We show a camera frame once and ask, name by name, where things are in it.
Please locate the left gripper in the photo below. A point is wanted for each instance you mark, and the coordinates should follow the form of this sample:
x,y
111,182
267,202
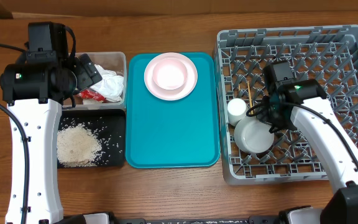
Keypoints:
x,y
84,69

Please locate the black rectangular tray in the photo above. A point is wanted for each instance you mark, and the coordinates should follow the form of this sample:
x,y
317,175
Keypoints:
x,y
114,120

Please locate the small pink plate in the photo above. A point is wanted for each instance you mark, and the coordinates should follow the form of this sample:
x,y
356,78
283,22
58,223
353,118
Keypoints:
x,y
169,74

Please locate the large pink plate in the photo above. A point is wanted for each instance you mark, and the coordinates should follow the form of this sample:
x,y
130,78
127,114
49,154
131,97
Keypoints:
x,y
171,95

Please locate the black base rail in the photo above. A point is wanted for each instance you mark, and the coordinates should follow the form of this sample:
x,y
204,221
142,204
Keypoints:
x,y
110,218

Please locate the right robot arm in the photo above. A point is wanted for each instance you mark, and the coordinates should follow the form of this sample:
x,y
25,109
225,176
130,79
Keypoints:
x,y
304,106

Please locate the white napkin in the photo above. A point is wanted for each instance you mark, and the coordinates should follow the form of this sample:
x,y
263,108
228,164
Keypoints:
x,y
111,86

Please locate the grey bowl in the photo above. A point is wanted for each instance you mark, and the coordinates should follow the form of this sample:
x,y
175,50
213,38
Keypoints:
x,y
253,136

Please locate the white cup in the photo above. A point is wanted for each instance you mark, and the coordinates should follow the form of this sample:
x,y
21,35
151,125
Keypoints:
x,y
236,109

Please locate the white rice pile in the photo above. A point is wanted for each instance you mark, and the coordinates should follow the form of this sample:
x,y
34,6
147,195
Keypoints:
x,y
80,146

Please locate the grey dishwasher rack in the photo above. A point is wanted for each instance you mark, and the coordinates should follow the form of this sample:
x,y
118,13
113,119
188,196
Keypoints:
x,y
328,54

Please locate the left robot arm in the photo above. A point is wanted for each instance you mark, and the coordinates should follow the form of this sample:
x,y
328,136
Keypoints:
x,y
34,92

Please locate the teal serving tray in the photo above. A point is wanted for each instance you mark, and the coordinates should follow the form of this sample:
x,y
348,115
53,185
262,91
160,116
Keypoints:
x,y
171,134

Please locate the red snack wrapper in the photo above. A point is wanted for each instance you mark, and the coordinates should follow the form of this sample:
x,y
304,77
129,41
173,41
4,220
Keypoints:
x,y
91,95

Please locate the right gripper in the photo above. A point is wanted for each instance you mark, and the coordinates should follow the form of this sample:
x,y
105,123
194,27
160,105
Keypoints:
x,y
263,117

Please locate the clear plastic waste bin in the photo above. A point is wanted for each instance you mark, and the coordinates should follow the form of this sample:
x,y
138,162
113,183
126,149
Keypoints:
x,y
115,61

